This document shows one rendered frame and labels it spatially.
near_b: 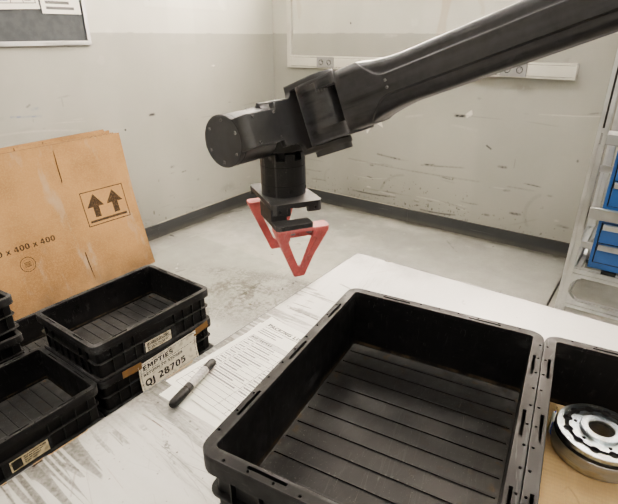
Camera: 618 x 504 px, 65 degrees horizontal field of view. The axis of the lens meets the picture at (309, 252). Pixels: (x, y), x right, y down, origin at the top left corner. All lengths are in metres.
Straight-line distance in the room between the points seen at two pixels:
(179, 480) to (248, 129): 0.54
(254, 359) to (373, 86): 0.68
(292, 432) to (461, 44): 0.51
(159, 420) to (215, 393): 0.11
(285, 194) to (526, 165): 2.89
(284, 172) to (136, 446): 0.53
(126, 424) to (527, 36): 0.82
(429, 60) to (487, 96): 2.95
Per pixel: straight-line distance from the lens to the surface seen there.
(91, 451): 0.92
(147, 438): 0.91
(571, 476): 0.72
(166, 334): 1.49
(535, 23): 0.45
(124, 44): 3.32
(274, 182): 0.60
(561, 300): 2.69
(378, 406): 0.74
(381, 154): 3.77
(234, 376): 0.99
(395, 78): 0.49
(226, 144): 0.54
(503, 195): 3.49
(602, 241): 2.56
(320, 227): 0.58
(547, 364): 0.71
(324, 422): 0.71
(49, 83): 3.07
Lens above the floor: 1.32
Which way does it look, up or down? 24 degrees down
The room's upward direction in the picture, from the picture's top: straight up
